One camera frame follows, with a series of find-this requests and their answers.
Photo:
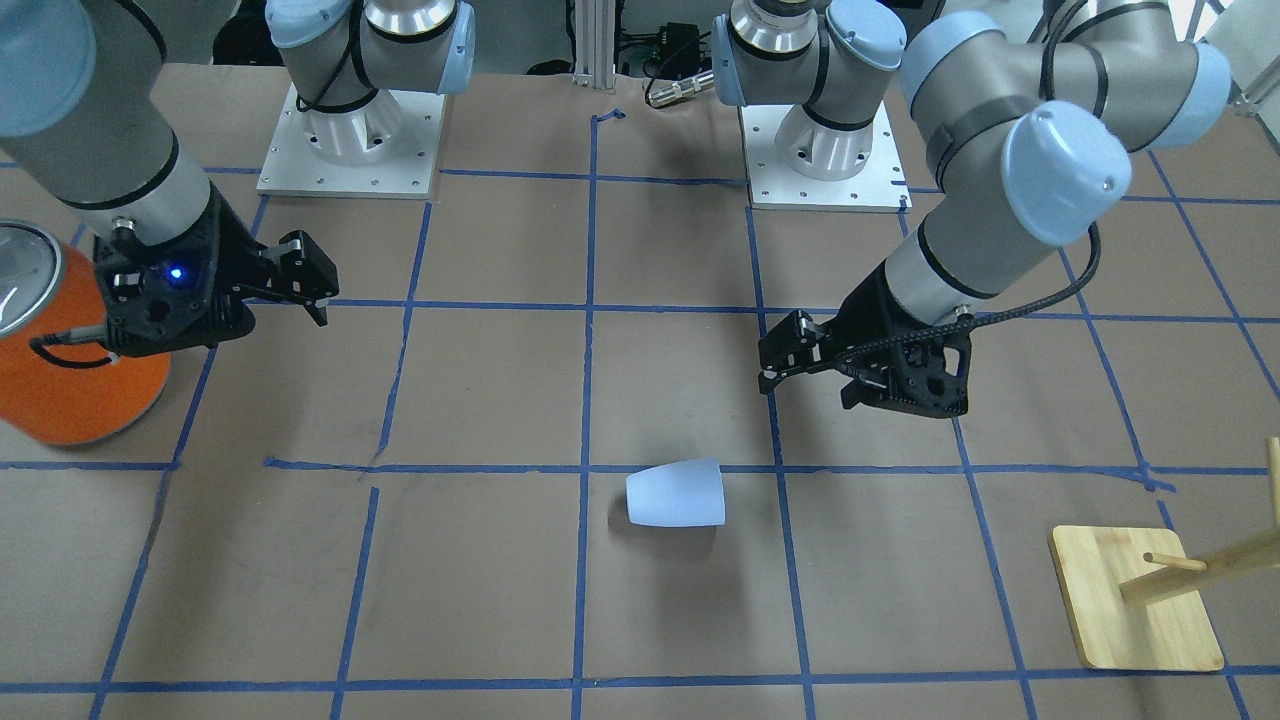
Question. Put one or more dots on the light blue plastic cup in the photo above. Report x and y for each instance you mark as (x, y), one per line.
(683, 494)

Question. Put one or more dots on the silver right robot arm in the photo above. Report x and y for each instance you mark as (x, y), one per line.
(78, 75)

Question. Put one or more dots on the orange can with silver lid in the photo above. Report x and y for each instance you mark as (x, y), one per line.
(59, 386)

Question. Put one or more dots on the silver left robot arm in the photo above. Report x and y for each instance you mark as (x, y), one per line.
(1030, 144)

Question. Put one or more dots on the wooden cup stand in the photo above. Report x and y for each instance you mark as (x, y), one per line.
(1133, 595)

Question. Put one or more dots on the aluminium frame post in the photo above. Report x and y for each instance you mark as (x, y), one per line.
(594, 26)

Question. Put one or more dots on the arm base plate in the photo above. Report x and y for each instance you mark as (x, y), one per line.
(386, 150)
(820, 155)

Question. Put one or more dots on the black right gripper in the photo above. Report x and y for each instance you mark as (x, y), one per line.
(238, 254)

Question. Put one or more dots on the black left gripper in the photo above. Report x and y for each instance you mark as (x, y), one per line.
(872, 312)

